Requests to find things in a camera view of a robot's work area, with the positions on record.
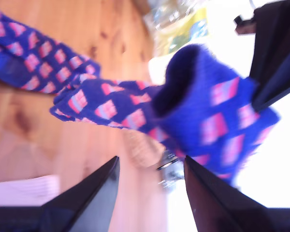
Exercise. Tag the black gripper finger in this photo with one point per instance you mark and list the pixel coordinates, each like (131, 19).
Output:
(280, 82)
(215, 205)
(275, 43)
(87, 205)

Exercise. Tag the yellow-green kitchen roll pack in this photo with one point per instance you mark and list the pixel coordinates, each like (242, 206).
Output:
(178, 33)

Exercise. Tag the blue pink brick pattern sock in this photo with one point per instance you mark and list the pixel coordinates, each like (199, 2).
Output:
(191, 116)
(38, 58)

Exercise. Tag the cream white sock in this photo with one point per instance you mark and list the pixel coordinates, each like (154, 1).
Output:
(21, 191)

